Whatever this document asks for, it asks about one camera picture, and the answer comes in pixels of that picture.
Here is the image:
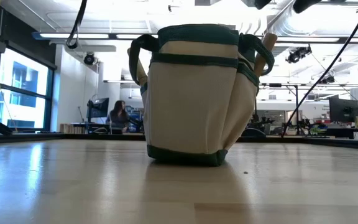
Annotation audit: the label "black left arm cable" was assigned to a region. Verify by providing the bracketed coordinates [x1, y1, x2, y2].
[65, 0, 88, 50]

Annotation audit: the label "black aluminium table frame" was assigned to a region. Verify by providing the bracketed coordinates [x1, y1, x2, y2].
[0, 111, 358, 150]

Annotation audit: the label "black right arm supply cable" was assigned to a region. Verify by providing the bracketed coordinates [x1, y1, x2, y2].
[281, 0, 358, 138]

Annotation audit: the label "wooden slat box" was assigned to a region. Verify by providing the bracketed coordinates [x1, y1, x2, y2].
[59, 123, 88, 134]

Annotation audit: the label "clear mesh tool bag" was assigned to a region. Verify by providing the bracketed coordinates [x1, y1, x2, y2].
[127, 23, 275, 167]

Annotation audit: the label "person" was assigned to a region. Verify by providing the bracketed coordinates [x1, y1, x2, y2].
[106, 100, 132, 135]

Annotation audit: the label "black ceiling track lights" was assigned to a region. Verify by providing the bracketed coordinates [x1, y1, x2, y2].
[286, 45, 313, 65]

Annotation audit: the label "black background rig frame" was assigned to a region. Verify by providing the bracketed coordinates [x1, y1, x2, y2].
[258, 82, 358, 136]

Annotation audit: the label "cluttered background workbench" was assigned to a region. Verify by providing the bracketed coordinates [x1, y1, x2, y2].
[241, 114, 358, 141]

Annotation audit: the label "black computer monitor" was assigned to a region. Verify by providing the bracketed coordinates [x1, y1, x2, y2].
[328, 96, 358, 124]
[86, 97, 110, 124]

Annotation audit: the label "ceiling light strip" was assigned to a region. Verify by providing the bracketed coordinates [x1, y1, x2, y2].
[32, 30, 160, 40]
[275, 35, 358, 44]

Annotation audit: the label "large room window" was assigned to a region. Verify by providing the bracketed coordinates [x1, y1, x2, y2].
[0, 43, 55, 131]

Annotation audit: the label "black ceiling-mounted device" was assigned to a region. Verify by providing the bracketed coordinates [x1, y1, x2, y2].
[83, 52, 96, 66]

